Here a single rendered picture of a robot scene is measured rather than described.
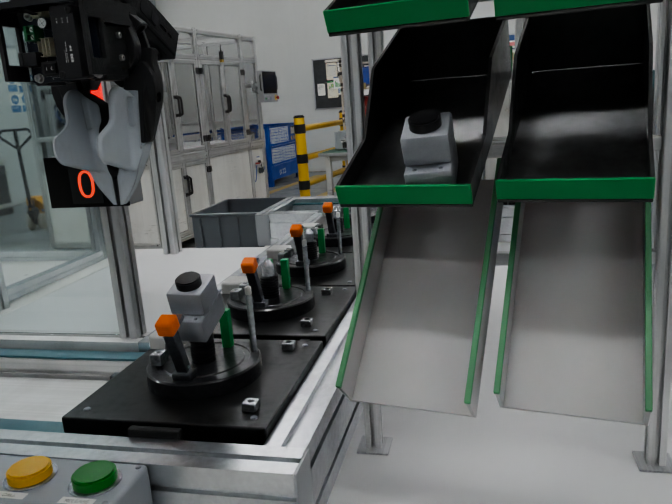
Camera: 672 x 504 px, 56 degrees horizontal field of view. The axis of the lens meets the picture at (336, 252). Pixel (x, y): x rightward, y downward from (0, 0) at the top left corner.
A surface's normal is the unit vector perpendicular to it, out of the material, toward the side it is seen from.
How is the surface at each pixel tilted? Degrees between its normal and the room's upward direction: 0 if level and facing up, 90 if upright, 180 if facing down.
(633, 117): 25
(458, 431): 0
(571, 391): 45
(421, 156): 114
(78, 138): 87
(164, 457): 0
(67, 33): 90
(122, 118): 93
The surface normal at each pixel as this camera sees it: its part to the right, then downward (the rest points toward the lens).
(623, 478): -0.07, -0.97
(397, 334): -0.32, -0.51
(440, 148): -0.20, 0.62
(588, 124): -0.22, -0.78
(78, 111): 0.95, -0.05
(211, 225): -0.22, 0.24
